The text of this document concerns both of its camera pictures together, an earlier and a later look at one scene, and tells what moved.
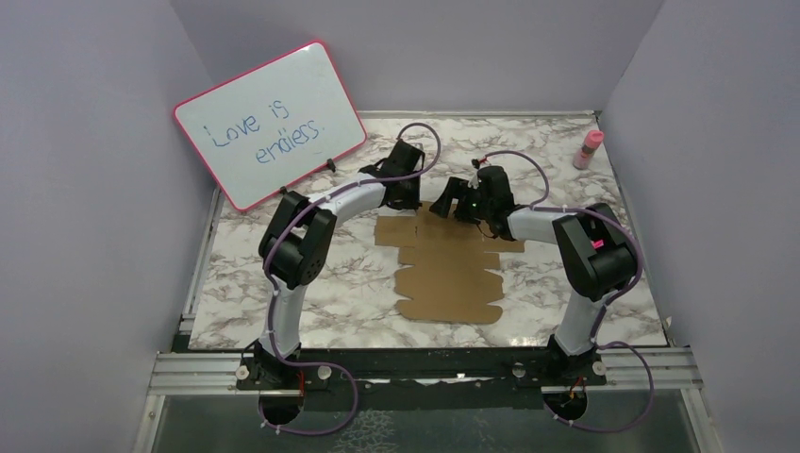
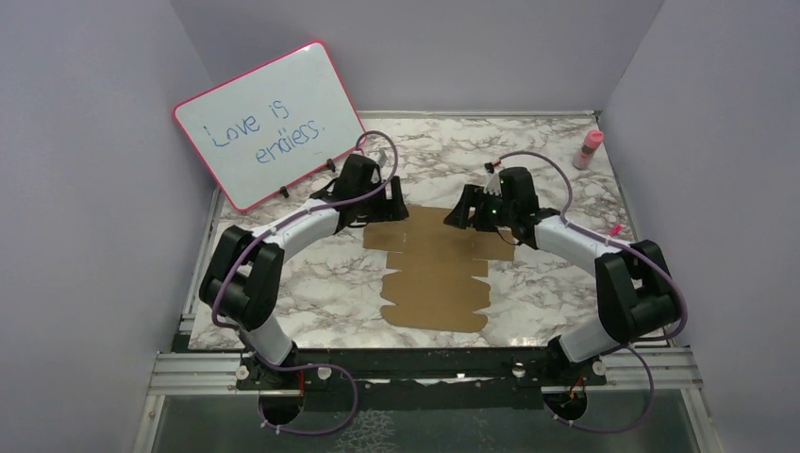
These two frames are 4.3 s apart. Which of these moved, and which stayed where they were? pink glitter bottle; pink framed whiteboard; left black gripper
Moved: left black gripper
Stayed: pink glitter bottle; pink framed whiteboard
